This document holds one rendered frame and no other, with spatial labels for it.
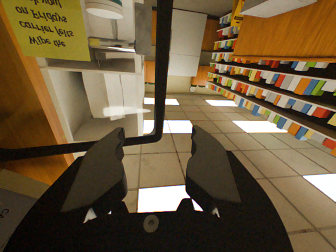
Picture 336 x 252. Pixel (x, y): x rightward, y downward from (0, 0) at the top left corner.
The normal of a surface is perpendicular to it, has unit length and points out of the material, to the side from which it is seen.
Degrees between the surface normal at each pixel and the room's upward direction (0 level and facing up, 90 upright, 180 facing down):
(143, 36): 90
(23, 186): 135
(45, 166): 90
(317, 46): 90
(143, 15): 90
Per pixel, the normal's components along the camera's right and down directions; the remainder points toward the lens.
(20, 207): 0.76, -0.62
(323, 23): -0.99, 0.00
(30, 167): 0.14, 0.50
